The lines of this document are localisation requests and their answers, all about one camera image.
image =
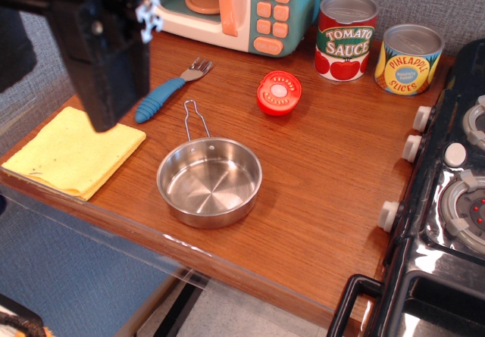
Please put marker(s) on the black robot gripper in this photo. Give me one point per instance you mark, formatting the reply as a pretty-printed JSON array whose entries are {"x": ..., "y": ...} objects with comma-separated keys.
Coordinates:
[{"x": 105, "y": 48}]

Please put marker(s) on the blue handled metal fork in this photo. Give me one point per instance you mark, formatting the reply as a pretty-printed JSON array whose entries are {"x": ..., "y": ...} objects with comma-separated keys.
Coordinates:
[{"x": 154, "y": 101}]

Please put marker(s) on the stainless steel pot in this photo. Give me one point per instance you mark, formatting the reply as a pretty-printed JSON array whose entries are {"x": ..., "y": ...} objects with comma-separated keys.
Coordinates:
[{"x": 209, "y": 182}]

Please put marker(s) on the folded yellow cloth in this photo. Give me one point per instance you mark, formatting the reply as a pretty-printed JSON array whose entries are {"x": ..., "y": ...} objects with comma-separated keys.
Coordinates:
[{"x": 69, "y": 156}]

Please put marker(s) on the red toy tomato half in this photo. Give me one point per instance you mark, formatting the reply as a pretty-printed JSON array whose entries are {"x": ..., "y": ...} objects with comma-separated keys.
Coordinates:
[{"x": 279, "y": 93}]

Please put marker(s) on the teal toy microwave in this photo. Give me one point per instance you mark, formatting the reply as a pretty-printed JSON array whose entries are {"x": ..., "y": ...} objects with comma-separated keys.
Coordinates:
[{"x": 263, "y": 27}]

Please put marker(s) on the tomato sauce can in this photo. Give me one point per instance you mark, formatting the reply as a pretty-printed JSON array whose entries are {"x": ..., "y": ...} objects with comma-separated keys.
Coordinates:
[{"x": 345, "y": 34}]

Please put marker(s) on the pineapple slices can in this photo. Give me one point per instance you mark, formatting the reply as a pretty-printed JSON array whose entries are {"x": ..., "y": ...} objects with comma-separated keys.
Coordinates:
[{"x": 408, "y": 59}]

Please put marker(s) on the white stove knob bottom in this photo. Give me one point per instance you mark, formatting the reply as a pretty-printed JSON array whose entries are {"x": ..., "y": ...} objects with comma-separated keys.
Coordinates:
[{"x": 388, "y": 214}]

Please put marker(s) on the white stove knob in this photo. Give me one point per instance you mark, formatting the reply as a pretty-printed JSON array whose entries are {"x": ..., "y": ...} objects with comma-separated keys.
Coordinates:
[
  {"x": 411, "y": 148},
  {"x": 388, "y": 214},
  {"x": 421, "y": 118}
]

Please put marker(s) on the white stove knob middle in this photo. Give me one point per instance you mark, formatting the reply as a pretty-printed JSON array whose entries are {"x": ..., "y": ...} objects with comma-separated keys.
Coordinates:
[{"x": 411, "y": 148}]

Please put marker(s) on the white stove knob top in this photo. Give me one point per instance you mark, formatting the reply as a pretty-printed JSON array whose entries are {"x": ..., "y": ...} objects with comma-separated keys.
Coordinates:
[{"x": 421, "y": 118}]

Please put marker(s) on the black toy stove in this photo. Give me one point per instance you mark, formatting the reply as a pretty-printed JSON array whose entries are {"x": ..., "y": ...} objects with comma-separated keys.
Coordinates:
[{"x": 433, "y": 282}]

